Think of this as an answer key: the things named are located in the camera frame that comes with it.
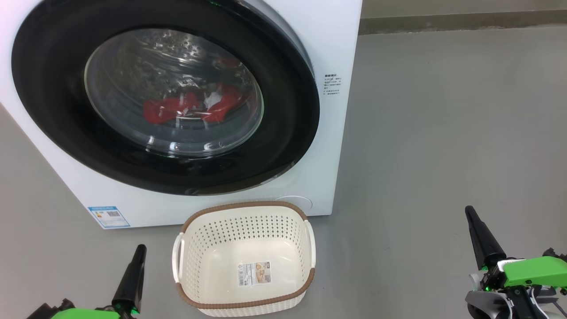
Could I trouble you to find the cream laundry basket brown rim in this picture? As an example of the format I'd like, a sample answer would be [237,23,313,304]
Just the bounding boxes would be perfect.
[172,201,316,317]

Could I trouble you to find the white front-load washing machine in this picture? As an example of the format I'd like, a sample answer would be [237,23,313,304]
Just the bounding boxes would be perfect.
[0,0,363,230]

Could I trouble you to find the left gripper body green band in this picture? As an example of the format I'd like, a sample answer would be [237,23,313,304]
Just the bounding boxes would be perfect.
[51,307,122,319]

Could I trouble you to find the white printed product label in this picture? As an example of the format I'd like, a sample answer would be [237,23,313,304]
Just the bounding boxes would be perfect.
[238,261,272,287]

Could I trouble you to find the printed warning text label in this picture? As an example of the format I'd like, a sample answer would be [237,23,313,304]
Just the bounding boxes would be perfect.
[323,74,342,96]

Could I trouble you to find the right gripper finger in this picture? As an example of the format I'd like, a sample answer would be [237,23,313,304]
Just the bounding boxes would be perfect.
[465,206,507,270]

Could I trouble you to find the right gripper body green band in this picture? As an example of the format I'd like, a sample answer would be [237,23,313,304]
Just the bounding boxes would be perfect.
[481,256,567,291]

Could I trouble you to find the red and white garment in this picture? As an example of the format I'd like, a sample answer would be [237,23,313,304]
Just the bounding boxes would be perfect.
[143,82,244,125]

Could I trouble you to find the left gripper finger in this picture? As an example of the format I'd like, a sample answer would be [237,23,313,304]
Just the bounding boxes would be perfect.
[112,244,147,313]

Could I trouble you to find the round filter cover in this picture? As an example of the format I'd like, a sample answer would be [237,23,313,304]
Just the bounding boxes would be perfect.
[275,195,313,213]

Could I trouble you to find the washing machine door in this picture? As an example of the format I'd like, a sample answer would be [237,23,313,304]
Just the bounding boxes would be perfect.
[11,0,320,196]

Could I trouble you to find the blue energy label sticker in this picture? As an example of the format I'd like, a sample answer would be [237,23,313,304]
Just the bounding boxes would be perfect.
[87,206,131,229]

